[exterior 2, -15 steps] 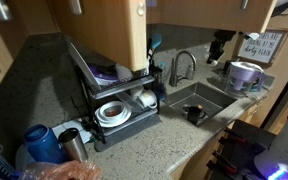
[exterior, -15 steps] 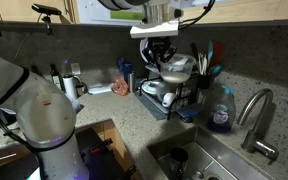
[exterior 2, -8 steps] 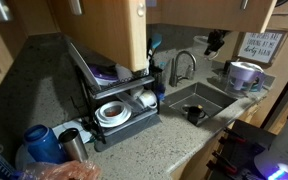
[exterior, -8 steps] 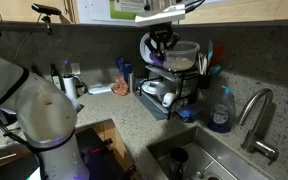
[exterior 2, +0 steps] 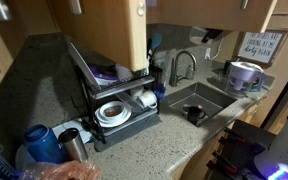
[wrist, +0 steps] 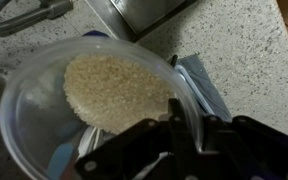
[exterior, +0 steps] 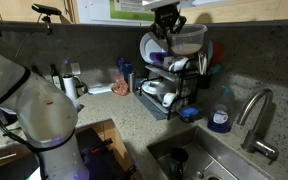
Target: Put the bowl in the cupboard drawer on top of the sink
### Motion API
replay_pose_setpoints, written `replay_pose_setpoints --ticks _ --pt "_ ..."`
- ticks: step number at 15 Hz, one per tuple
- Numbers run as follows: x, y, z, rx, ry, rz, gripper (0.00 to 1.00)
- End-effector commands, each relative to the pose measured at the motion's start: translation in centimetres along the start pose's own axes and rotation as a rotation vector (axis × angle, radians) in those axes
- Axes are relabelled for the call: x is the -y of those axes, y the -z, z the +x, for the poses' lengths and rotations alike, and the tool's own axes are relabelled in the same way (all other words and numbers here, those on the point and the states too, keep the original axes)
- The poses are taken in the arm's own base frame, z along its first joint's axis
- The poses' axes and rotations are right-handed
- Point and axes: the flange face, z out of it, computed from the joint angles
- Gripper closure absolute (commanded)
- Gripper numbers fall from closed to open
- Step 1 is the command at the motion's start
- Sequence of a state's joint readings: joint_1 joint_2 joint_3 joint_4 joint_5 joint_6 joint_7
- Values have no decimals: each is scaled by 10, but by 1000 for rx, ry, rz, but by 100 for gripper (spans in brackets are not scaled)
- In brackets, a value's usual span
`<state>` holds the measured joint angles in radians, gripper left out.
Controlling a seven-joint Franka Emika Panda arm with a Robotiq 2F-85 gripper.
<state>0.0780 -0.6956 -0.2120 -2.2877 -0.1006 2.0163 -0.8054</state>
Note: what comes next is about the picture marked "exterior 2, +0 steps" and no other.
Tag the white wall outlet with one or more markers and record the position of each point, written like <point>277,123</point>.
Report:
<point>208,53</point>

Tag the wooden cupboard door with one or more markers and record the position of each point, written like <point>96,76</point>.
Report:
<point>107,30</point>

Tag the white stacked bowls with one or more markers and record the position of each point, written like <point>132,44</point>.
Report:
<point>113,114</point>

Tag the stainless steel tumbler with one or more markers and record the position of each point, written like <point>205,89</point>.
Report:
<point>74,146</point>

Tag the grey drain tray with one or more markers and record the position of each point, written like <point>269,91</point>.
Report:
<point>130,130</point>

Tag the clear glass container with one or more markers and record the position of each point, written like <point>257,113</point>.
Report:
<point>129,101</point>

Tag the white mug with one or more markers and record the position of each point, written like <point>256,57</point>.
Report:
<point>148,99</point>

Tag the lavender mug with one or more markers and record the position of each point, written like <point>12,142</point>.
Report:
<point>244,78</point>

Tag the blue dish soap bottle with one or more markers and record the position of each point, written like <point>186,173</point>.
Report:
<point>160,91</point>

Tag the large white plate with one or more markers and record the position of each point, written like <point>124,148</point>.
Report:
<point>84,65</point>

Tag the purple bowl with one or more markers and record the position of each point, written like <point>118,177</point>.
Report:
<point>103,75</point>

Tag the wooden upper cupboard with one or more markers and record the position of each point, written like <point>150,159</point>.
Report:
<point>204,13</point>

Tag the white cup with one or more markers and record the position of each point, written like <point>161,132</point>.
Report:
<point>123,72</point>
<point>136,91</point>

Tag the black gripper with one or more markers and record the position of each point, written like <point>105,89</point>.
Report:
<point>216,33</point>

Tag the teal spatula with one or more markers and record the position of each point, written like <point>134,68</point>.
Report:
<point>156,41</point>

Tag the brushed steel faucet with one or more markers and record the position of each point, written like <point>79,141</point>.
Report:
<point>180,66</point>

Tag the white paper sheet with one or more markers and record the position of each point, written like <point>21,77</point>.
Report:
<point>69,126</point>

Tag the wooden base cabinet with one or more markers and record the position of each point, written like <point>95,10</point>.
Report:
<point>197,163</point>

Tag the stainless steel sink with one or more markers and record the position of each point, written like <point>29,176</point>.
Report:
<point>200,96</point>

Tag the blue water bottle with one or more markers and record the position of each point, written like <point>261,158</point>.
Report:
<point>44,145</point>

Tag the orange plastic bag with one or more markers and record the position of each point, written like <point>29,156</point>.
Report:
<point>64,170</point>

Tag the black device with red parts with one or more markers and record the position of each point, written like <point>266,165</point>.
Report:
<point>240,146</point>

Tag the black mug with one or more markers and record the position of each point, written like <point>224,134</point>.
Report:
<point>194,114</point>

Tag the framed text sign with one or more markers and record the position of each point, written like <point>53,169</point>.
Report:
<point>262,46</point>

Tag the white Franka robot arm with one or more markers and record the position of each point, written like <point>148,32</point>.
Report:
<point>285,150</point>

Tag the black two-tier dish rack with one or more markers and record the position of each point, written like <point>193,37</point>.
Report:
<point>117,88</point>

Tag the black utensil holder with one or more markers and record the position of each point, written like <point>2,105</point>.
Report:
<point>156,78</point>

